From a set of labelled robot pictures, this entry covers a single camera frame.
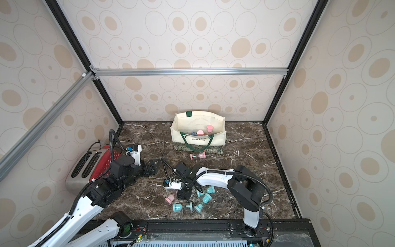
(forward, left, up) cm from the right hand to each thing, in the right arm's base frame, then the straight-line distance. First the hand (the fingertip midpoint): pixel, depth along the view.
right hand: (185, 187), depth 86 cm
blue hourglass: (+34, -3, +8) cm, 35 cm away
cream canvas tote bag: (+37, +3, +14) cm, 40 cm away
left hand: (+3, +11, +23) cm, 26 cm away
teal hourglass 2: (-11, -8, +2) cm, 14 cm away
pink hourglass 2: (+31, -7, +12) cm, 34 cm away
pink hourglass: (+36, -13, +12) cm, 40 cm away
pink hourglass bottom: (-8, +7, +3) cm, 11 cm away
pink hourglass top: (+20, -9, +2) cm, 22 cm away
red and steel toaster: (+2, +47, +17) cm, 50 cm away
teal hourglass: (-10, -2, 0) cm, 10 cm away
